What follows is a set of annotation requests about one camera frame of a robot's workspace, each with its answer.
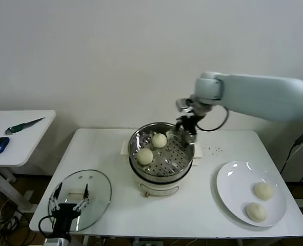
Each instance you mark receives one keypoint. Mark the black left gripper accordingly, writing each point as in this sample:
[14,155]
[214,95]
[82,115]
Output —
[64,220]

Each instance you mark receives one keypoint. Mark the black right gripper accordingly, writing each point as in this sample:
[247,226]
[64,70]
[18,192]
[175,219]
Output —
[193,118]

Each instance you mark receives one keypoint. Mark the white steamed baozi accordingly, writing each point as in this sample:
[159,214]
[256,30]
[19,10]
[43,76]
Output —
[159,140]
[255,212]
[144,156]
[263,191]

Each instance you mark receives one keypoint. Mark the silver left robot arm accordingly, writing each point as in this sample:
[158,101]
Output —
[57,242]

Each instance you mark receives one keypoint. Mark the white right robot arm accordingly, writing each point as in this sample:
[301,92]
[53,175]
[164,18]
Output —
[256,94]

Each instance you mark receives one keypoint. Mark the perforated steel steamer basket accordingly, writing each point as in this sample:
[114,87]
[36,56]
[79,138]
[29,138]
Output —
[177,159]

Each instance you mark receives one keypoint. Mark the scattered dark crumbs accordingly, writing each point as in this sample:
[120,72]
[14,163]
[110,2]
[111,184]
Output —
[217,149]

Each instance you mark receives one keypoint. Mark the white power strip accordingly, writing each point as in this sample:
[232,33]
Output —
[17,216]

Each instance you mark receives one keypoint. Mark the small white side table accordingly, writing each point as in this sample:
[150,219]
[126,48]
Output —
[33,143]

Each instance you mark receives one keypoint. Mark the white electric cooking pot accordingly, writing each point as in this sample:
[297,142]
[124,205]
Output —
[156,188]

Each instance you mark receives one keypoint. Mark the large white plate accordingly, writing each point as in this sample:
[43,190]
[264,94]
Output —
[233,179]

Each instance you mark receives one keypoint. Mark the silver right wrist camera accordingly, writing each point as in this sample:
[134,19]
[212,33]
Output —
[184,105]

